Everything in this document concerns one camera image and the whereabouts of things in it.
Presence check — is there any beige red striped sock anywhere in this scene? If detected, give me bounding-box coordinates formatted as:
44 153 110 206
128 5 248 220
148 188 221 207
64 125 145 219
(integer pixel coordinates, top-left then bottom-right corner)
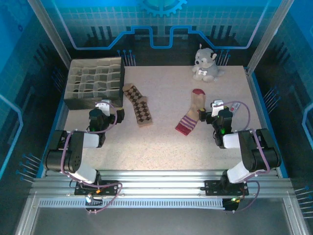
175 88 206 137

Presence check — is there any brown argyle sock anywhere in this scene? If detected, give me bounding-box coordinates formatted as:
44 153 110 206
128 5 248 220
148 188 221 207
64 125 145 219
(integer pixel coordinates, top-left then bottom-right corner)
122 83 154 128

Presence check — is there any dark fabric sock organizer box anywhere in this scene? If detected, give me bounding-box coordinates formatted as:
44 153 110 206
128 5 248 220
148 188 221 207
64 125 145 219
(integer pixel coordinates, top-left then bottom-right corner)
64 56 126 111

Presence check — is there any small white plastic packet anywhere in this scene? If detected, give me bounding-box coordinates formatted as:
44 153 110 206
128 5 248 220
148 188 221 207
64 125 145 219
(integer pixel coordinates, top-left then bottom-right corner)
229 102 242 116

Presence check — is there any grey plush husky toy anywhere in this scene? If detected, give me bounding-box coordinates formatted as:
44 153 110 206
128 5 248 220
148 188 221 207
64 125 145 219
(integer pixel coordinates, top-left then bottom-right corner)
192 44 225 84

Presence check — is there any grey metal sheet panel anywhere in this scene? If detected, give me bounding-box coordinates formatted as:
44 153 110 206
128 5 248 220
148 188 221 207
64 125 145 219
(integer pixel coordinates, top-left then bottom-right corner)
30 208 295 235

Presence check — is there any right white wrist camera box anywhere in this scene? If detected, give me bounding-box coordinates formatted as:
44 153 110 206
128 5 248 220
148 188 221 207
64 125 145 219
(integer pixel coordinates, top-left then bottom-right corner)
210 99 225 117

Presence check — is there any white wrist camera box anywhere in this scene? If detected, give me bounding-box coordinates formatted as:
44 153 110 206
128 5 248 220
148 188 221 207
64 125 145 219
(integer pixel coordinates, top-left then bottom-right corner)
210 99 225 117
94 99 111 116

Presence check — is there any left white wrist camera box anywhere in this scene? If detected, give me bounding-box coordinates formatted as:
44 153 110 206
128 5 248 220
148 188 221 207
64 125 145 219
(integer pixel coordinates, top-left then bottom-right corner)
94 99 111 116

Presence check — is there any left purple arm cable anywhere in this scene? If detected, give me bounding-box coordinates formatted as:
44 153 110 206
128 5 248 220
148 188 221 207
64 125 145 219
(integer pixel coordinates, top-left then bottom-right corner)
60 99 123 214

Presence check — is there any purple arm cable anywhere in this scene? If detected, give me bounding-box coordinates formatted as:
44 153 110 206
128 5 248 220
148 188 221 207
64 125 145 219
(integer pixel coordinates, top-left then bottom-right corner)
60 99 123 214
216 100 271 214

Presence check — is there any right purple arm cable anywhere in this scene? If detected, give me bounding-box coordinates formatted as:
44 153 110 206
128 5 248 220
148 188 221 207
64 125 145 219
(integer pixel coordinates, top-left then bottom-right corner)
216 100 271 214

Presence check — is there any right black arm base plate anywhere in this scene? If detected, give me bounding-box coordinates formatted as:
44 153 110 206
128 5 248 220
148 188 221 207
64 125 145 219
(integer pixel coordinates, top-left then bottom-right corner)
204 180 249 196

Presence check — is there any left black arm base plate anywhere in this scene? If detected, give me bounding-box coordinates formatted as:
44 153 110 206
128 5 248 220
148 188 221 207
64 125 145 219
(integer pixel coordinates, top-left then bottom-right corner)
74 180 120 196

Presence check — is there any aluminium frame rail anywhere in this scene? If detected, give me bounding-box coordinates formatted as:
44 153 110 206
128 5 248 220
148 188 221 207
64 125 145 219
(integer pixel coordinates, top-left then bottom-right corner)
29 169 294 199

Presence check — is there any slotted grey cable duct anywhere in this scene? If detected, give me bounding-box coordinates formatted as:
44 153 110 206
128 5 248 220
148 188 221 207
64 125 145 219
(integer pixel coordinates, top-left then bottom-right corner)
38 198 226 209

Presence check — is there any aluminium frame post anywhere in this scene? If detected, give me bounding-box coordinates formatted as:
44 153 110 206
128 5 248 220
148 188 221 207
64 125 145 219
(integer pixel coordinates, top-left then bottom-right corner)
246 0 295 74
27 0 72 71

